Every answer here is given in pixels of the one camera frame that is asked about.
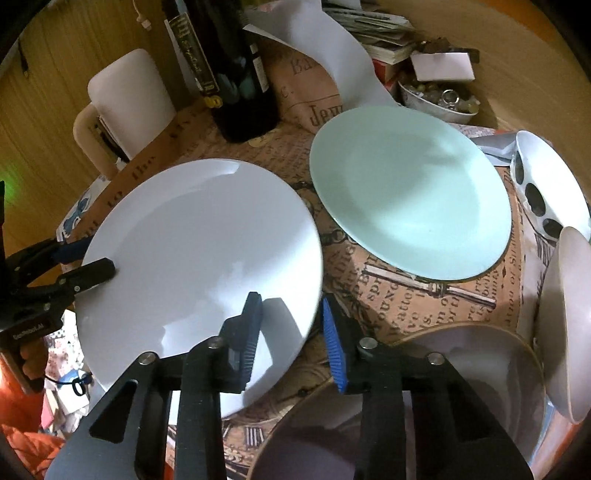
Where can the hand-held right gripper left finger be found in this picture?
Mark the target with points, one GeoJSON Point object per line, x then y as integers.
{"type": "Point", "coordinates": [251, 333]}

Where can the cartoon sticker card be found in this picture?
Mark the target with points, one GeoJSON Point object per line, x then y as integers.
{"type": "Point", "coordinates": [81, 207]}

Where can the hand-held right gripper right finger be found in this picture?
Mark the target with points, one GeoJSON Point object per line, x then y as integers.
{"type": "Point", "coordinates": [333, 344]}

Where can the stack of books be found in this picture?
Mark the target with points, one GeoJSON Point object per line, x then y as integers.
{"type": "Point", "coordinates": [383, 46]}

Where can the white plate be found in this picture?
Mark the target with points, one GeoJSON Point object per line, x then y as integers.
{"type": "Point", "coordinates": [184, 254]}

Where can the person's left hand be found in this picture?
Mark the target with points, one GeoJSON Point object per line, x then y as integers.
{"type": "Point", "coordinates": [31, 367]}

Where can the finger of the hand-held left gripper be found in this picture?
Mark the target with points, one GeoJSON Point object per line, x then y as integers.
{"type": "Point", "coordinates": [92, 273]}
{"type": "Point", "coordinates": [74, 251]}

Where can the orange cloth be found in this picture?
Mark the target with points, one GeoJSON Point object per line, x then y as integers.
{"type": "Point", "coordinates": [27, 443]}

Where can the brown-rimmed white bowl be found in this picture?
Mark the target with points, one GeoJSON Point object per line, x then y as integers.
{"type": "Point", "coordinates": [485, 369]}

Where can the newspaper-print tablecloth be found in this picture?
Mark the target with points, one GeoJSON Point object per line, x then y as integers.
{"type": "Point", "coordinates": [392, 314]}

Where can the crumpled white paper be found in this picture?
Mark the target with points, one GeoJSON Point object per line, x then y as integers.
{"type": "Point", "coordinates": [496, 147]}

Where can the white bowl with black dots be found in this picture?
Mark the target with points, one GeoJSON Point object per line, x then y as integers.
{"type": "Point", "coordinates": [540, 157]}

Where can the beige bowl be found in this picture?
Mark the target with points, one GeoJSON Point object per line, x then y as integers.
{"type": "Point", "coordinates": [568, 323]}

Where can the white card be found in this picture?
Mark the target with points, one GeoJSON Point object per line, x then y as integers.
{"type": "Point", "coordinates": [443, 65]}

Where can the dark wine bottle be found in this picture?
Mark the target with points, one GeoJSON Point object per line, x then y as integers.
{"type": "Point", "coordinates": [240, 92]}

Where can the pale pink pitcher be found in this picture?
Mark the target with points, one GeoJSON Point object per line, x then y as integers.
{"type": "Point", "coordinates": [129, 92]}

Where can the mint green plate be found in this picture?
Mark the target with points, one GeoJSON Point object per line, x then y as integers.
{"type": "Point", "coordinates": [406, 194]}

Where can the small bowl of trinkets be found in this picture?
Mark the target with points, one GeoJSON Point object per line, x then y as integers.
{"type": "Point", "coordinates": [434, 105]}

